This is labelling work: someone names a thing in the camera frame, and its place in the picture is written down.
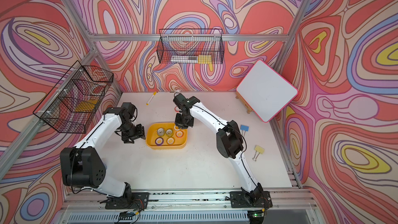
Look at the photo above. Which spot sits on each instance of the wooden board easel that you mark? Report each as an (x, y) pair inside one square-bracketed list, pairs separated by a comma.
[(246, 105)]

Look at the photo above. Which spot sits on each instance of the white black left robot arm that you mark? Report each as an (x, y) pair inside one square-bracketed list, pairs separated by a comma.
[(81, 165)]

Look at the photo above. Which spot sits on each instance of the yellow block in left basket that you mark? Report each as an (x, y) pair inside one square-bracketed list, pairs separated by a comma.
[(88, 106)]

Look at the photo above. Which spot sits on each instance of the purple tape roll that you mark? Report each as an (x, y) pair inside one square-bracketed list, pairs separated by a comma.
[(159, 141)]

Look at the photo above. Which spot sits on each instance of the black wire basket back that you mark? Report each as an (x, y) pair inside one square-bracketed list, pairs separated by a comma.
[(212, 46)]

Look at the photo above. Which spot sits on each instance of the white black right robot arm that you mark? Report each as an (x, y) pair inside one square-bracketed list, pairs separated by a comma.
[(229, 142)]

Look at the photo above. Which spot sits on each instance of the aluminium frame post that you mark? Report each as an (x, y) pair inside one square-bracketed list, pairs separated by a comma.
[(86, 35), (287, 44)]

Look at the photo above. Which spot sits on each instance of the aluminium frame post left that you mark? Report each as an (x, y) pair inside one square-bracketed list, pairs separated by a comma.
[(86, 35)]

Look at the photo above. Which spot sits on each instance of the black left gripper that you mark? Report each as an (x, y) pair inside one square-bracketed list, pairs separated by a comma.
[(140, 132)]

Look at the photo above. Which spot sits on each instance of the clear grey tape roll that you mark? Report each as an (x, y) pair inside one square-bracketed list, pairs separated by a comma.
[(160, 132)]

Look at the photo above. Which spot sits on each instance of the yellow white marker pen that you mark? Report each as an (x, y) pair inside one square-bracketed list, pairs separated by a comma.
[(151, 98)]

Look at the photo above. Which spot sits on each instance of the yellow binder clip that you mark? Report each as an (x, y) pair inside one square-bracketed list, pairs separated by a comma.
[(258, 151)]

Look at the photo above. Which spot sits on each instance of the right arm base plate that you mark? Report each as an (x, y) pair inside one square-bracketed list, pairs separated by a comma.
[(238, 200)]

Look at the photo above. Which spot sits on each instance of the aluminium frame post right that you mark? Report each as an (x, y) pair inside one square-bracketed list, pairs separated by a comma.
[(287, 44)]

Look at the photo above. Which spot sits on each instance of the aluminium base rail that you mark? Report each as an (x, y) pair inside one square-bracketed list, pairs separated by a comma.
[(290, 206)]

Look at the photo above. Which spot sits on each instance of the black wire basket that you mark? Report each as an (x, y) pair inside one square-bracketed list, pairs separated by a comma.
[(212, 46), (79, 83)]

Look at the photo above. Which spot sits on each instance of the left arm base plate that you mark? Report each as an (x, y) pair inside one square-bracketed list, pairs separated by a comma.
[(133, 200)]

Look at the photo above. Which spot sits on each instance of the yellow-orange tape roll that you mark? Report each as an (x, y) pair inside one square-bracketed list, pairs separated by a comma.
[(170, 141)]

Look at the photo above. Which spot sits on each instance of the items in back basket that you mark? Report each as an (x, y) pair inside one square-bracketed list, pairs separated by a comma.
[(200, 59)]

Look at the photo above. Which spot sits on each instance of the blue binder clip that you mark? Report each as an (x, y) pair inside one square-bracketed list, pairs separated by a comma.
[(244, 129)]

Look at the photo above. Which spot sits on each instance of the yellow plastic storage box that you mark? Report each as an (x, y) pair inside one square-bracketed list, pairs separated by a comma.
[(152, 136)]

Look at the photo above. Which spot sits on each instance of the white board pink edge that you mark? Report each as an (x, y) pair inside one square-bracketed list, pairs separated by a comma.
[(265, 91)]

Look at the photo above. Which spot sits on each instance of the yellow-green tape roll table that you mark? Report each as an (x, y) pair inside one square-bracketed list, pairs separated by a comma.
[(169, 132)]

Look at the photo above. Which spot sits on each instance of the aluminium frame crossbar back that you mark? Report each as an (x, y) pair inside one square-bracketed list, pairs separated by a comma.
[(156, 37)]

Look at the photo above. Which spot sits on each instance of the green circuit board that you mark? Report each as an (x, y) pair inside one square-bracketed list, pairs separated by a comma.
[(129, 216)]

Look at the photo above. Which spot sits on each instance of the black wire basket left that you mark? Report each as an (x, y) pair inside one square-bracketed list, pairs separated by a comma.
[(79, 83)]

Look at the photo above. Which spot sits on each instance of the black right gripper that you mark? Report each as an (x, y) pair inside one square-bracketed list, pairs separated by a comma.
[(179, 123)]

